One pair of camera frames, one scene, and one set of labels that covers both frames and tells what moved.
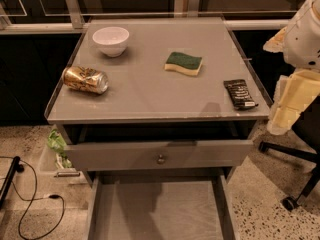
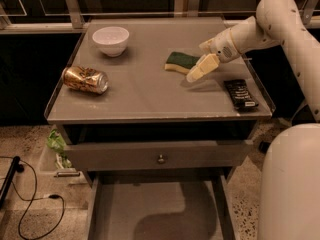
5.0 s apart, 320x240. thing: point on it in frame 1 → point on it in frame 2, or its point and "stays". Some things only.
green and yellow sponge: (189, 65) stays
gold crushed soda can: (85, 79) stays
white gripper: (302, 42) → (221, 46)
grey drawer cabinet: (159, 113) stays
